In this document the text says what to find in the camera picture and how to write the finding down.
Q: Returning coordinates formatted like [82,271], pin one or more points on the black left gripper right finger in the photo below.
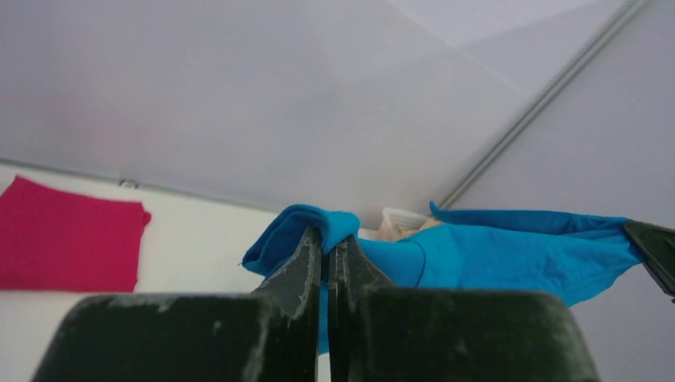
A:
[379,331]

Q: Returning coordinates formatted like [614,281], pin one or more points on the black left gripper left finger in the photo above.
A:
[269,334]

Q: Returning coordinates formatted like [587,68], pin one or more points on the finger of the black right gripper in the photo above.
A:
[656,243]

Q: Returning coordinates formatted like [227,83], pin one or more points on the blue t shirt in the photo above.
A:
[573,256]

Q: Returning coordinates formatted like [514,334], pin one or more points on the beige t shirt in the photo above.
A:
[429,223]

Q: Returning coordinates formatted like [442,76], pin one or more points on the white plastic laundry basket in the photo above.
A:
[397,224]

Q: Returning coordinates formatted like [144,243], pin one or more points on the folded red t shirt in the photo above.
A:
[60,241]

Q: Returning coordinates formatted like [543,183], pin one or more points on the aluminium frame rail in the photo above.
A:
[618,21]

